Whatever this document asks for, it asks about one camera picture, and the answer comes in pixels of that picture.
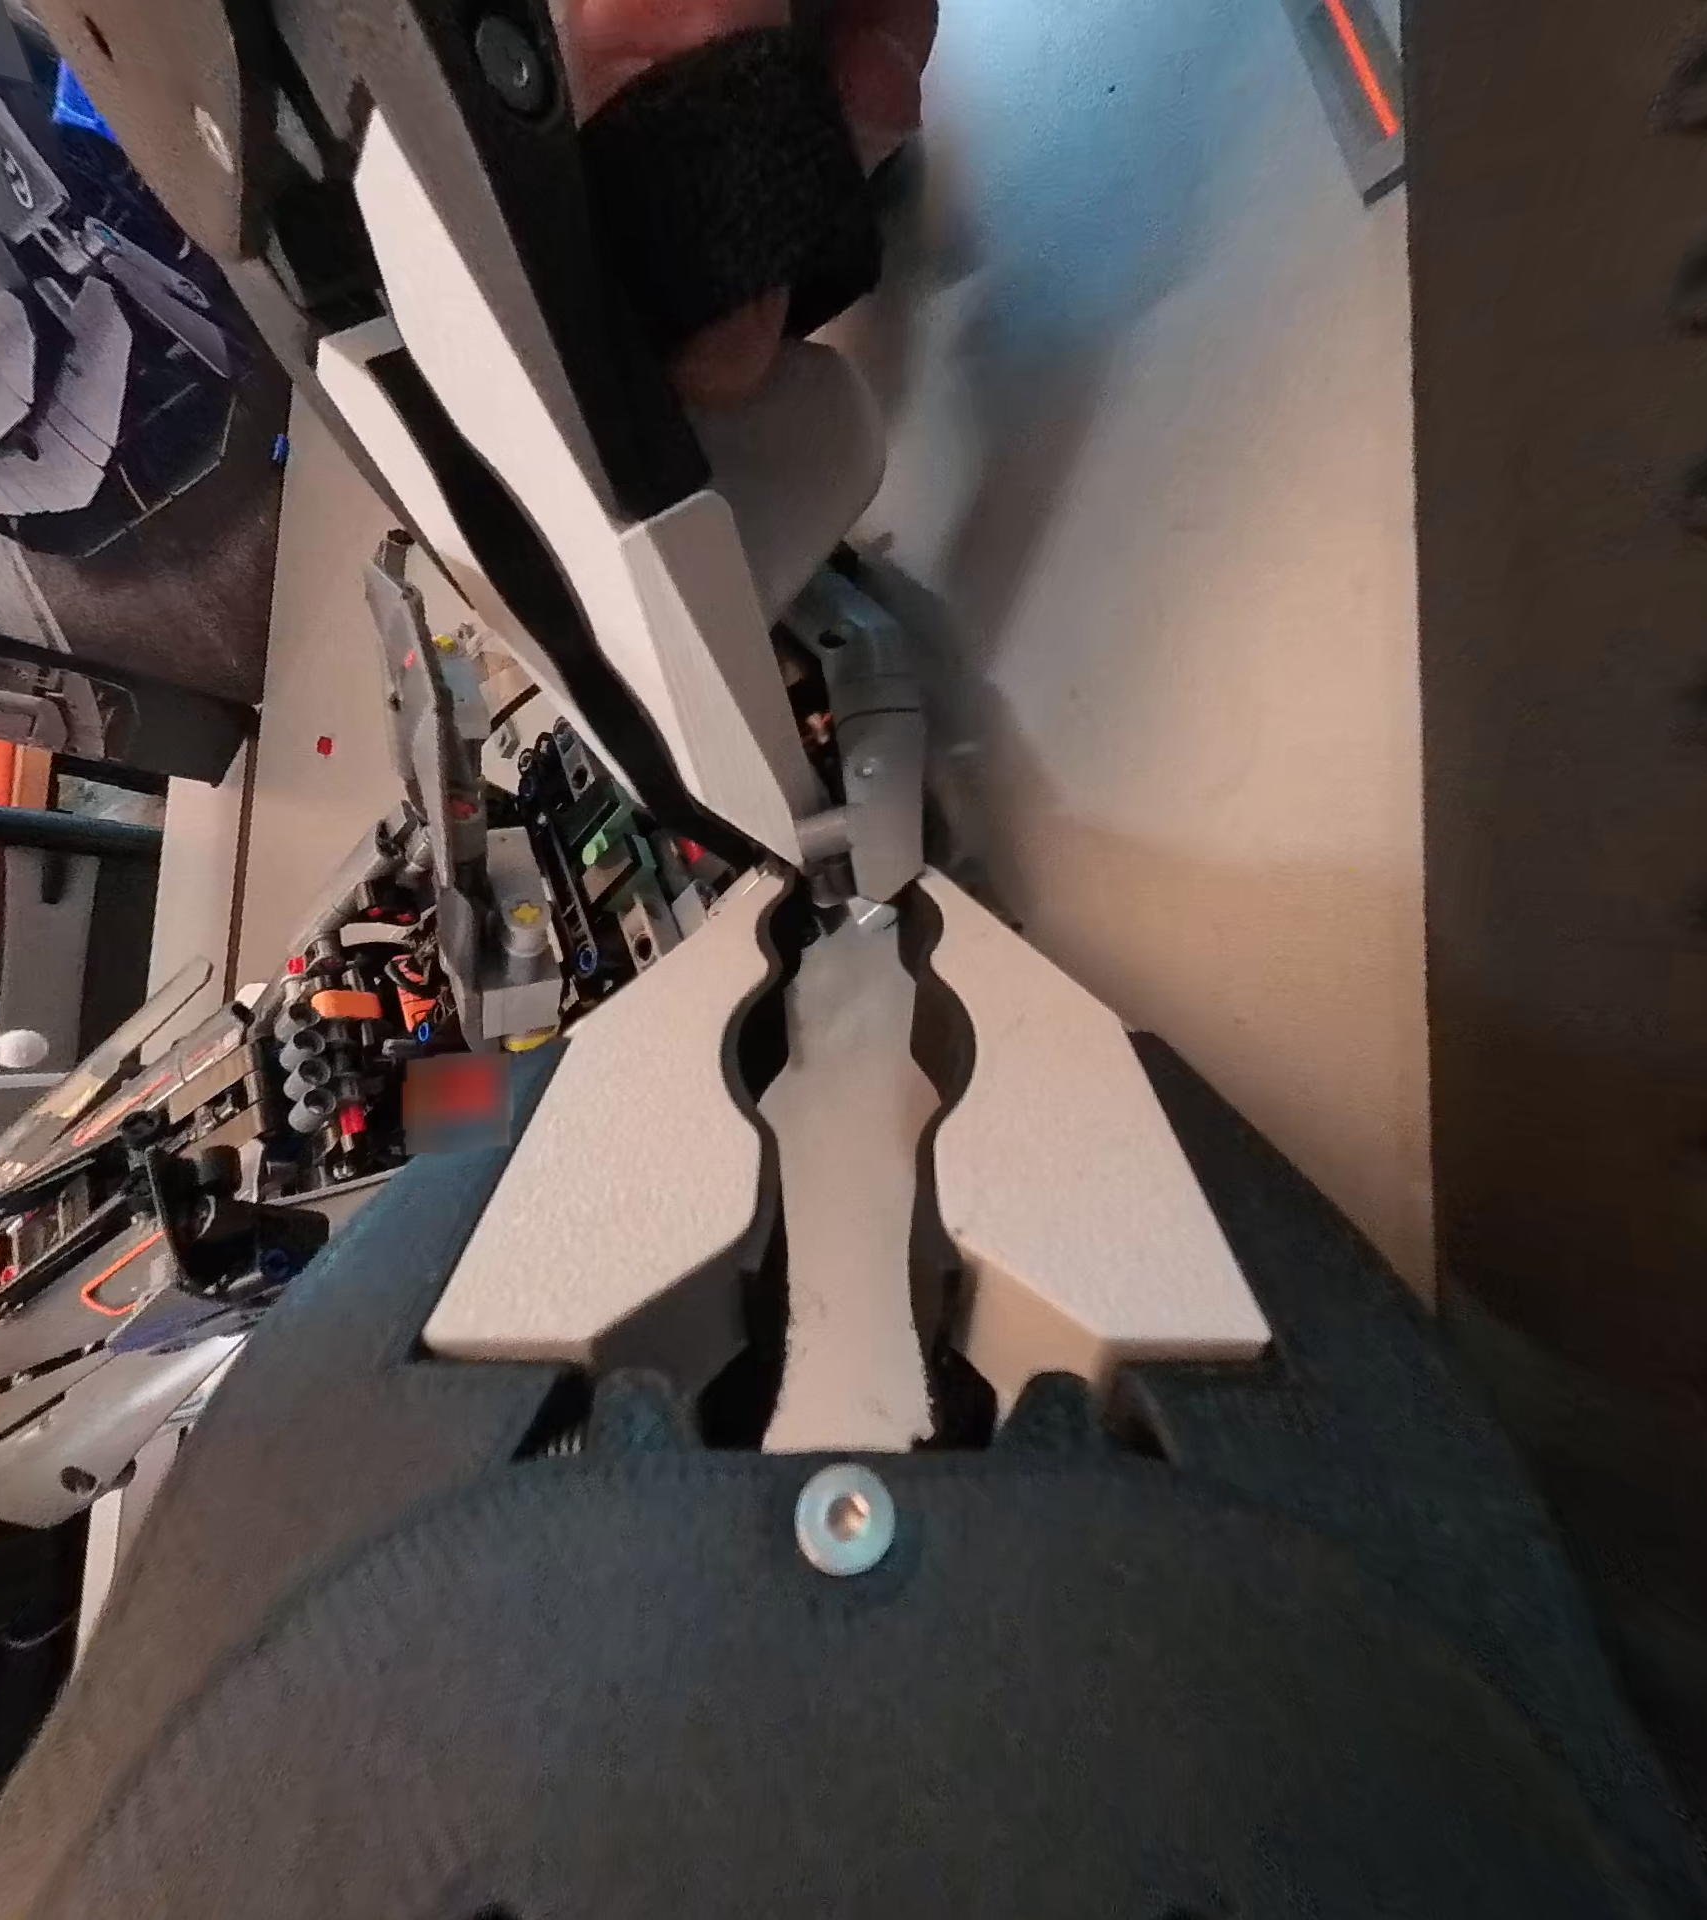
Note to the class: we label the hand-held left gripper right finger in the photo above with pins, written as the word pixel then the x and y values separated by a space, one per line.
pixel 1094 1201

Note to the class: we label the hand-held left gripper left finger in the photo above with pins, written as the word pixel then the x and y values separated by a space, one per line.
pixel 598 1201

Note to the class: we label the grey tile orange stripe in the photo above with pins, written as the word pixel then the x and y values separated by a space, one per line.
pixel 1356 90

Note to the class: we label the grey lego car model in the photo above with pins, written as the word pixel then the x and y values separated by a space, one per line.
pixel 524 885

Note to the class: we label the grey curved lego panel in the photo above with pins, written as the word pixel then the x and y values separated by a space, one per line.
pixel 876 721

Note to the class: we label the lego set box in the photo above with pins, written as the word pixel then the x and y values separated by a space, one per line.
pixel 42 375

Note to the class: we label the person's right hand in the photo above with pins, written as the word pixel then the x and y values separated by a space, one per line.
pixel 734 360

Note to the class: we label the dark dimpled panel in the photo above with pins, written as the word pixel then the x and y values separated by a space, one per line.
pixel 1617 750

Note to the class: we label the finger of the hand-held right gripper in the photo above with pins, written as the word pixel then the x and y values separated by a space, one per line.
pixel 418 464
pixel 734 674

